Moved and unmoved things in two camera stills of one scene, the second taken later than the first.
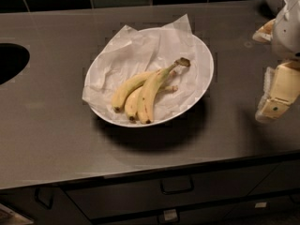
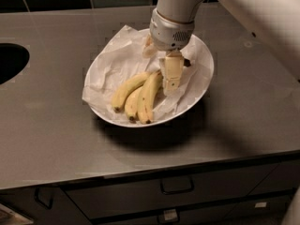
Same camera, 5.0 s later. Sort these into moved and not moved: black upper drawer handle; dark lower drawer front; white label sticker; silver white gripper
Moved: silver white gripper
Not moved: black upper drawer handle; dark lower drawer front; white label sticker
